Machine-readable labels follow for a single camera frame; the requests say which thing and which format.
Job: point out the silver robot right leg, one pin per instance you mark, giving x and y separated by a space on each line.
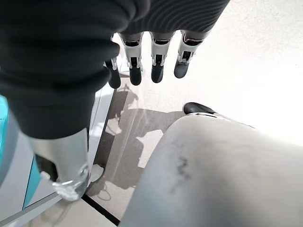
213 177

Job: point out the white medical cart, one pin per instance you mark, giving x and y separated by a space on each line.
14 189

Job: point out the dark robot right hand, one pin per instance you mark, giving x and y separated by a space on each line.
59 71

